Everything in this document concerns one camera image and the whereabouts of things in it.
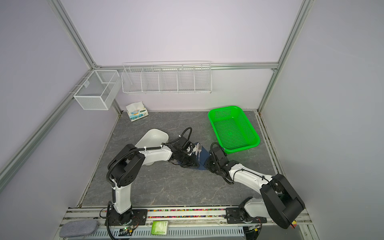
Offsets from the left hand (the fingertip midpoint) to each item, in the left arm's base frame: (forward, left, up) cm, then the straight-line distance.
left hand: (199, 168), depth 88 cm
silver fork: (+15, -1, -2) cm, 15 cm away
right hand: (+1, -3, +2) cm, 4 cm away
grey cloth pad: (-26, +58, +1) cm, 64 cm away
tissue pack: (+47, +45, +3) cm, 65 cm away
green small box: (-28, +21, 0) cm, 35 cm away
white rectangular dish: (+24, +29, -1) cm, 38 cm away
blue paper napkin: (+9, -4, -3) cm, 11 cm away
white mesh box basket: (+50, +64, +21) cm, 84 cm away
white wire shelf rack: (+51, +18, +29) cm, 61 cm away
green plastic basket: (+28, -28, -3) cm, 40 cm away
